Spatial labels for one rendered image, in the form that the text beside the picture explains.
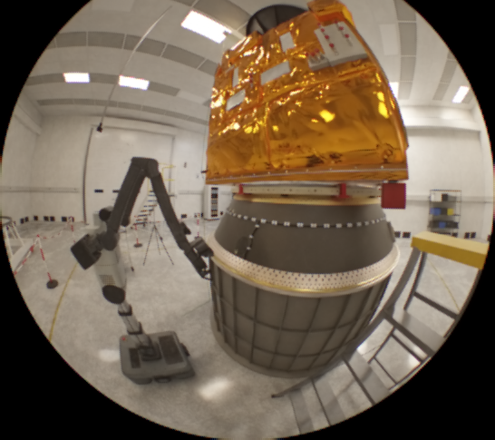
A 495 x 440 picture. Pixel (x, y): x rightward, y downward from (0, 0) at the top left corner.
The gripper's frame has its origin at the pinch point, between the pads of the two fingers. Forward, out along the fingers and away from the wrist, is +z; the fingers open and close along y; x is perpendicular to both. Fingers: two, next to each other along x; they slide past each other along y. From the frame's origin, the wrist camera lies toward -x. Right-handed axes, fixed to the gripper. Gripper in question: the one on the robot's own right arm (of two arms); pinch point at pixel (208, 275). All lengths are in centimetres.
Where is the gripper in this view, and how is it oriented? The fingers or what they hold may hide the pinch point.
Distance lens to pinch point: 88.2
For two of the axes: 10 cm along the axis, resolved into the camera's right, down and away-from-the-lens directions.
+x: -7.1, 4.9, -5.1
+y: -5.9, -0.1, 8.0
